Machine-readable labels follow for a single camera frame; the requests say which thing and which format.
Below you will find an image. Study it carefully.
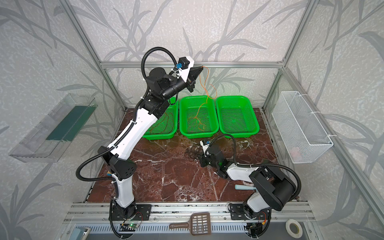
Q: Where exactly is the orange cable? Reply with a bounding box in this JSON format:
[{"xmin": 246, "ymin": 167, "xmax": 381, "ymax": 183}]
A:
[{"xmin": 191, "ymin": 65, "xmax": 218, "ymax": 133}]

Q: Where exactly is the left green plastic basket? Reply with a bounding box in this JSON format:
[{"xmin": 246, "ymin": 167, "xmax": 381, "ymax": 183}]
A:
[{"xmin": 143, "ymin": 97, "xmax": 179, "ymax": 140}]

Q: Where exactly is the clear acrylic wall shelf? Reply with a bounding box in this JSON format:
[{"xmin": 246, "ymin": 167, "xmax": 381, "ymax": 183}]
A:
[{"xmin": 9, "ymin": 94, "xmax": 98, "ymax": 163}]

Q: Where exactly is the green plastic basket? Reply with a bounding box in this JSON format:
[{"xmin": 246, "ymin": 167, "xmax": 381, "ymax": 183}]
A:
[
  {"xmin": 216, "ymin": 96, "xmax": 260, "ymax": 138},
  {"xmin": 179, "ymin": 96, "xmax": 219, "ymax": 139},
  {"xmin": 143, "ymin": 97, "xmax": 179, "ymax": 140}
]

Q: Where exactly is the light blue plastic scoop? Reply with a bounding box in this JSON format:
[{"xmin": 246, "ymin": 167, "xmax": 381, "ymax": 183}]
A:
[{"xmin": 235, "ymin": 185, "xmax": 257, "ymax": 191}]

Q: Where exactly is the white tape roll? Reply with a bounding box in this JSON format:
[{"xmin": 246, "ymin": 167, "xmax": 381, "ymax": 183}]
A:
[{"xmin": 285, "ymin": 219, "xmax": 304, "ymax": 239}]

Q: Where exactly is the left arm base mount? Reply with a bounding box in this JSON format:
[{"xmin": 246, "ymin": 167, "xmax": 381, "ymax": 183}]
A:
[{"xmin": 109, "ymin": 203, "xmax": 152, "ymax": 221}]

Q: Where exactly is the green circuit board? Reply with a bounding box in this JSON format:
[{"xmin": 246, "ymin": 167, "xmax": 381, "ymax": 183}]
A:
[{"xmin": 120, "ymin": 223, "xmax": 141, "ymax": 232}]

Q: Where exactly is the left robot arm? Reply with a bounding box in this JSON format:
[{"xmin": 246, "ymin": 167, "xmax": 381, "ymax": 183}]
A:
[{"xmin": 76, "ymin": 47, "xmax": 203, "ymax": 214}]

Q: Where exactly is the middle green plastic basket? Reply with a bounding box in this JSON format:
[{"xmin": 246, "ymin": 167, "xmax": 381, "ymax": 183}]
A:
[{"xmin": 179, "ymin": 96, "xmax": 219, "ymax": 139}]

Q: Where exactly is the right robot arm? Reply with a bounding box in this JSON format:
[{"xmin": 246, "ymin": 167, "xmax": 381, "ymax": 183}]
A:
[{"xmin": 199, "ymin": 134, "xmax": 302, "ymax": 219}]

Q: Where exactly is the brown slotted spatula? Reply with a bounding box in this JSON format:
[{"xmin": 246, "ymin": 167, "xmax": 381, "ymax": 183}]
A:
[{"xmin": 169, "ymin": 212, "xmax": 212, "ymax": 236}]

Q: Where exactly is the grey device with screen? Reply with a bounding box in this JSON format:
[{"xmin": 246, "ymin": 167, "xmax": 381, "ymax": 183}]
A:
[{"xmin": 69, "ymin": 227, "xmax": 91, "ymax": 240}]

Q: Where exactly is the right green plastic basket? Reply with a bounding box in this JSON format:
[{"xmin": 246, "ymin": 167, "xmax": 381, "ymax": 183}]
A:
[{"xmin": 216, "ymin": 96, "xmax": 260, "ymax": 138}]

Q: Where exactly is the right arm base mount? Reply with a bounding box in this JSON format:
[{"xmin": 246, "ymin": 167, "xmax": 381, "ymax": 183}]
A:
[{"xmin": 228, "ymin": 203, "xmax": 271, "ymax": 221}]

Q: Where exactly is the white wire mesh basket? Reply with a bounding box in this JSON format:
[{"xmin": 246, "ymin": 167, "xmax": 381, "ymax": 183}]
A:
[{"xmin": 272, "ymin": 91, "xmax": 334, "ymax": 164}]

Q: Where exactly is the red cable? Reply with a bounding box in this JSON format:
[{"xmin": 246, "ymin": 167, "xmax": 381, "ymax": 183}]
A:
[{"xmin": 146, "ymin": 104, "xmax": 178, "ymax": 136}]

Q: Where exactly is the aluminium rail base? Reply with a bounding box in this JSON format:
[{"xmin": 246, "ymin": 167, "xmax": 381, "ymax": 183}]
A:
[{"xmin": 63, "ymin": 202, "xmax": 316, "ymax": 224}]

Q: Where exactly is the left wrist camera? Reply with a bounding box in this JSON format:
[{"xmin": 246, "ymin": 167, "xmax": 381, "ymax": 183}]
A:
[{"xmin": 176, "ymin": 56, "xmax": 195, "ymax": 83}]

